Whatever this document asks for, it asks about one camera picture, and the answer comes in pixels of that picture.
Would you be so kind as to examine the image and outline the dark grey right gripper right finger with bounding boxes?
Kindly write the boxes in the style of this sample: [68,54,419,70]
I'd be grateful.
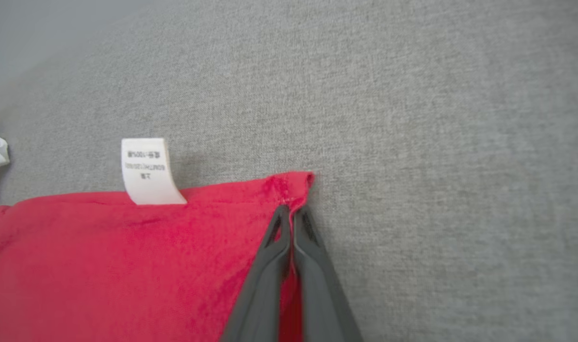
[293,206,365,342]

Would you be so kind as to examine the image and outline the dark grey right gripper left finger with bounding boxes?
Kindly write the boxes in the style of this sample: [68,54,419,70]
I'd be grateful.
[219,205,292,342]

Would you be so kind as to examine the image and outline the grey fabric sofa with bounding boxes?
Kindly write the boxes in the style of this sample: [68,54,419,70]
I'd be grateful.
[0,0,578,342]

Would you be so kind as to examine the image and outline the red white basketball shorts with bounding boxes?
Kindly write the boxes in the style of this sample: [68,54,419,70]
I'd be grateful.
[0,137,316,342]

